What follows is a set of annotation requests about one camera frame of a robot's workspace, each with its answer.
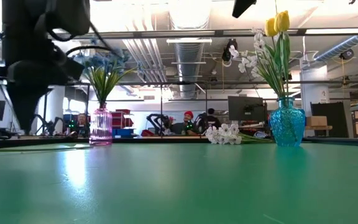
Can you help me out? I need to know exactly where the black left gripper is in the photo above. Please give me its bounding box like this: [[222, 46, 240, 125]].
[[0, 35, 85, 135]]

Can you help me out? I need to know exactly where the white flower bunch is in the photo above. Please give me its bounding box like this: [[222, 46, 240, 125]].
[[205, 123, 275, 146], [228, 27, 287, 100]]

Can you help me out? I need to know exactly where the purple glass vase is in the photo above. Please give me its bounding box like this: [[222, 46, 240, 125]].
[[88, 102, 114, 146]]

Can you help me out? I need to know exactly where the blue glass vase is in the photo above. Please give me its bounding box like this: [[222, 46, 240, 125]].
[[268, 96, 307, 147]]

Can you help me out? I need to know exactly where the person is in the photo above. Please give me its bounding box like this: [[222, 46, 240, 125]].
[[197, 108, 222, 133], [171, 110, 198, 136], [75, 112, 90, 137]]

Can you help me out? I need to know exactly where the white ceiling light bar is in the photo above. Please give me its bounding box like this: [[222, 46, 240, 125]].
[[166, 37, 213, 45]]

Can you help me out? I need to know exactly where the gray overhead beam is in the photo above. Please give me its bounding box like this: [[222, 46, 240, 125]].
[[51, 27, 358, 43]]

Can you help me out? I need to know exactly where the red storage rack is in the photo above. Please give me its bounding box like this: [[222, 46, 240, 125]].
[[112, 108, 135, 128]]

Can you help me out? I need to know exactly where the large black monitor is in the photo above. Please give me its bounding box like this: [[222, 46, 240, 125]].
[[227, 95, 269, 122]]

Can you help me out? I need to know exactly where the cardboard box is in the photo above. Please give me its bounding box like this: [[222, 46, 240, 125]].
[[306, 115, 328, 127]]

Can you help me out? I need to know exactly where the black standing panel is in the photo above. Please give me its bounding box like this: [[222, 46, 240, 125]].
[[310, 101, 351, 138]]

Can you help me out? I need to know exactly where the green table mat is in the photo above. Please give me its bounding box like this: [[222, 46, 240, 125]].
[[0, 141, 358, 224]]

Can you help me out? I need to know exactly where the black hanging cable reel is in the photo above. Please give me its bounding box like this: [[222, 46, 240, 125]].
[[221, 39, 239, 63], [339, 48, 356, 62]]

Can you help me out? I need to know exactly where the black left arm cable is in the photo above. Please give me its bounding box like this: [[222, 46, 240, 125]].
[[44, 18, 121, 58]]

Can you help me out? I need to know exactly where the wide silver ceiling duct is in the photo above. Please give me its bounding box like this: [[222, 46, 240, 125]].
[[174, 42, 205, 100]]

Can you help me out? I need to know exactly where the slim ribbed silver duct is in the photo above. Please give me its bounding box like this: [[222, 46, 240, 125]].
[[314, 34, 358, 62]]

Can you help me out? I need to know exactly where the black table frame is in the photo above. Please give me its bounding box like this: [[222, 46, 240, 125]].
[[0, 136, 358, 151]]

